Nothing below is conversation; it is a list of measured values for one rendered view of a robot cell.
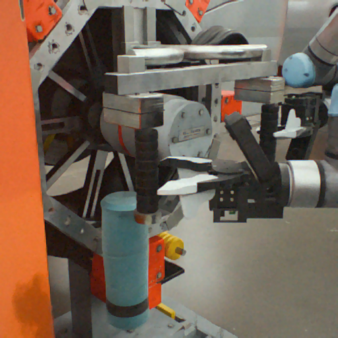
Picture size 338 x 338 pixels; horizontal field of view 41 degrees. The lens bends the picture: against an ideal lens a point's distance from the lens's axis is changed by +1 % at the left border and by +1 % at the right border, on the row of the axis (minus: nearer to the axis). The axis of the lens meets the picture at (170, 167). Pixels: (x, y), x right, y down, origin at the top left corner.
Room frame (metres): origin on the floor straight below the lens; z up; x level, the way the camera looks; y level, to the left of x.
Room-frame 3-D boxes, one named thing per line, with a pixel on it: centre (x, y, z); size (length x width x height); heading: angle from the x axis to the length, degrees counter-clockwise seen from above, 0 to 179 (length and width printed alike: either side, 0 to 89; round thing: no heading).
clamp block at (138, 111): (0.69, 0.06, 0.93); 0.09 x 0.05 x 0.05; 45
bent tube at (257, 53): (0.94, -0.07, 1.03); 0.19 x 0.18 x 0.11; 45
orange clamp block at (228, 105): (1.18, -0.13, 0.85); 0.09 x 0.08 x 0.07; 135
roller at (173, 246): (1.11, 0.07, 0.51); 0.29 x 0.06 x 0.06; 45
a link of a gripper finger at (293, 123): (0.92, -0.25, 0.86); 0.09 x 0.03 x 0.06; 144
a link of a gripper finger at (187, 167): (0.73, -0.03, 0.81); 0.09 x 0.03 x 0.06; 54
